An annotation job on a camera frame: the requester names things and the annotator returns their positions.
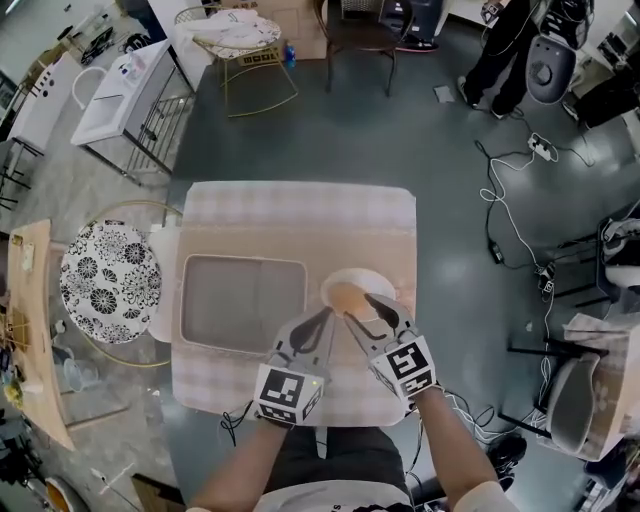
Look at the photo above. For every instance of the white crumpled cloth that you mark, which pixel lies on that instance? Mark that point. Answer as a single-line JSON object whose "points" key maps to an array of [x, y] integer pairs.
{"points": [[235, 27]]}

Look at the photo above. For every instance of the white sink cabinet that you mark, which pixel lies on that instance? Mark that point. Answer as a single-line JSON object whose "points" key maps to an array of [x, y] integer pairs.
{"points": [[107, 110]]}

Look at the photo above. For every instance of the clear plastic water jug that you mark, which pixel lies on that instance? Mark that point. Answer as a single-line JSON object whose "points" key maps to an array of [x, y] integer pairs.
{"points": [[79, 375]]}

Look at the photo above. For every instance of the grey floor rag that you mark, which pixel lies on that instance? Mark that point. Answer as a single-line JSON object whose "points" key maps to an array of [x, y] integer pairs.
{"points": [[443, 94]]}

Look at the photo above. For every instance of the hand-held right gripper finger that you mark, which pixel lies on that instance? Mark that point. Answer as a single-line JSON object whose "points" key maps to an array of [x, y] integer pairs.
{"points": [[364, 340], [400, 312]]}

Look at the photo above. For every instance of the white rectangular tray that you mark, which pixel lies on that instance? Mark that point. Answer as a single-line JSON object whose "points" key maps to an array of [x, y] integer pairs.
{"points": [[240, 300]]}

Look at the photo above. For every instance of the black bag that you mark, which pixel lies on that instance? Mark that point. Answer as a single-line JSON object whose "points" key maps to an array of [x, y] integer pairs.
{"points": [[507, 455]]}

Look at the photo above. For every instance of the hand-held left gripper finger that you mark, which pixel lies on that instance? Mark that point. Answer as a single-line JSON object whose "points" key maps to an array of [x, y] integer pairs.
{"points": [[287, 340], [330, 345]]}

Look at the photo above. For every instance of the beige table mat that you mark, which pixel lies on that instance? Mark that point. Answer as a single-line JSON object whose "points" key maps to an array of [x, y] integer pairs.
{"points": [[240, 240]]}

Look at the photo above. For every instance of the table with checkered cloth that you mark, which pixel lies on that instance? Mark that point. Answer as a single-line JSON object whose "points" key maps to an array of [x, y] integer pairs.
{"points": [[300, 205]]}

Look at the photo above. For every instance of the white counter with holes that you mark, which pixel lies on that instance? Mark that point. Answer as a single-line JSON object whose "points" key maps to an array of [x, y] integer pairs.
{"points": [[45, 100]]}

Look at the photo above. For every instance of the person's white printed shirt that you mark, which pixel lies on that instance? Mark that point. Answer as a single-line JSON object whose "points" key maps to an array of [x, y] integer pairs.
{"points": [[320, 500]]}

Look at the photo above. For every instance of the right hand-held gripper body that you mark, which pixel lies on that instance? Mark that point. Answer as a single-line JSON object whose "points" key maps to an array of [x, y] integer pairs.
{"points": [[405, 367]]}

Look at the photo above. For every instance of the blue bottle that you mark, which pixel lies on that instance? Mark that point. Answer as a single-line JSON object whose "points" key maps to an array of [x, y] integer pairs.
{"points": [[290, 56]]}

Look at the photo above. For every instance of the white round plate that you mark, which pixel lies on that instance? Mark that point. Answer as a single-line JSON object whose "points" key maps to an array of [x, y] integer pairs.
{"points": [[367, 280]]}

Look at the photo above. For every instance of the cloth-draped cardboard box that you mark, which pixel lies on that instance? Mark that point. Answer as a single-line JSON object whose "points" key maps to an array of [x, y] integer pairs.
{"points": [[615, 390]]}

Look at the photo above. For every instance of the white black pod device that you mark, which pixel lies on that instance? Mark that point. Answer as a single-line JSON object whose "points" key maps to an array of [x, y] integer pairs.
{"points": [[622, 255]]}

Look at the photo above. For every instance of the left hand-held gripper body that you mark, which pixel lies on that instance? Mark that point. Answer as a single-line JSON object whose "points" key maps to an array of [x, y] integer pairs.
{"points": [[287, 390]]}

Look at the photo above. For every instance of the person's dark trousers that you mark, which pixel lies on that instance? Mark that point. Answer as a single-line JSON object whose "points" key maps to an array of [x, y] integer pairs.
{"points": [[350, 455]]}

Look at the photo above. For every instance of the orange bread roll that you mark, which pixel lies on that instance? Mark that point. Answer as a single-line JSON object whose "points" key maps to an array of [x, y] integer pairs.
{"points": [[350, 300]]}

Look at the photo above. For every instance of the person's left forearm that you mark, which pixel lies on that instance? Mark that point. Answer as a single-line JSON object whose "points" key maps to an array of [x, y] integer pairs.
{"points": [[240, 465]]}

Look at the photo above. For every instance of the black folded cart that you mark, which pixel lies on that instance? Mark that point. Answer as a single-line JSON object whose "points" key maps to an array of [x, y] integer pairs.
{"points": [[97, 45]]}

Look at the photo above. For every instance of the brown chair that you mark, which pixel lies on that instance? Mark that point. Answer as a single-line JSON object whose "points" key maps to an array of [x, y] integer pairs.
{"points": [[360, 30]]}

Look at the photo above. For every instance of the yellow flowers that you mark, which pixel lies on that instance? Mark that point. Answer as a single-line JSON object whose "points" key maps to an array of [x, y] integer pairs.
{"points": [[12, 395]]}

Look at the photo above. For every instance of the grey shell chair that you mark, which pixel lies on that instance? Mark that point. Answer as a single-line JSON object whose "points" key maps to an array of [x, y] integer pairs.
{"points": [[570, 405]]}

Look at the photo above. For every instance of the floral gold-frame chair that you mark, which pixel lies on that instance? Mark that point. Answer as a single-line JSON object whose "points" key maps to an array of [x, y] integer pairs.
{"points": [[110, 282]]}

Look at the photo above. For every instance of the small black white floor device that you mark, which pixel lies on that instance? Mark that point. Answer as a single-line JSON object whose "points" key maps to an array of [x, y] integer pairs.
{"points": [[546, 280]]}

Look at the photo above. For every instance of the light wooden side table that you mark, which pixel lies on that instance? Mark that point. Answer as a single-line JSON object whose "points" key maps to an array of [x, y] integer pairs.
{"points": [[37, 300]]}

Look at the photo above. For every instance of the white hoop chair back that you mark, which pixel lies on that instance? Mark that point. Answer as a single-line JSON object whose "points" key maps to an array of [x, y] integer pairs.
{"points": [[82, 80]]}

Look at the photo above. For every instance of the white power strip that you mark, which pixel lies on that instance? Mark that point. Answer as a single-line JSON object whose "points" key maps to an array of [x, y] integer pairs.
{"points": [[543, 147]]}

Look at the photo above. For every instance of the black print cardboard box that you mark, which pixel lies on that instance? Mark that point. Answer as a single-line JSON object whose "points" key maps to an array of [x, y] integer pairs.
{"points": [[257, 57]]}

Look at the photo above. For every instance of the grey white pod device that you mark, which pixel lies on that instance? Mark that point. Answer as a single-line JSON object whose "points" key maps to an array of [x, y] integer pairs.
{"points": [[550, 70]]}

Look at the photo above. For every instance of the person's right forearm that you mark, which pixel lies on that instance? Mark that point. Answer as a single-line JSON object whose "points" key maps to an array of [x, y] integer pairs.
{"points": [[450, 440]]}

